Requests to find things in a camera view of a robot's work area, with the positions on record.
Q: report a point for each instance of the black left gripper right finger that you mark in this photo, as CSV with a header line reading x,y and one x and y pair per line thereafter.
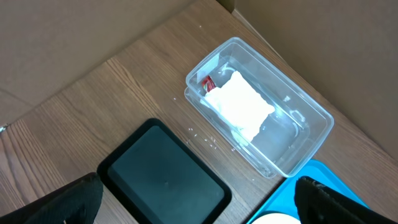
x,y
319,204

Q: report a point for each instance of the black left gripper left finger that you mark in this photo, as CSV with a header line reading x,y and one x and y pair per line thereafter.
x,y
76,202

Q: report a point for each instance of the white napkin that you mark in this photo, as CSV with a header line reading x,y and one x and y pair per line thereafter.
x,y
240,104

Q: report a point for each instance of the red snack wrapper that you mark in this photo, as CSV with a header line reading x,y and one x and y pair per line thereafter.
x,y
208,84

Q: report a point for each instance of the teal plastic tray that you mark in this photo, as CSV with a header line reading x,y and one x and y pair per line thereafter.
x,y
282,200

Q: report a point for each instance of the large white dirty plate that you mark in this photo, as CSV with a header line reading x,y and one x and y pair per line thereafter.
x,y
276,218

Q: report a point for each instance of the black tray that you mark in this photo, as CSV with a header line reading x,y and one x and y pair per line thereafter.
x,y
158,179

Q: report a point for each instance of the clear plastic bin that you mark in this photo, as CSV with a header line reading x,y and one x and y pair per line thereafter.
x,y
289,137

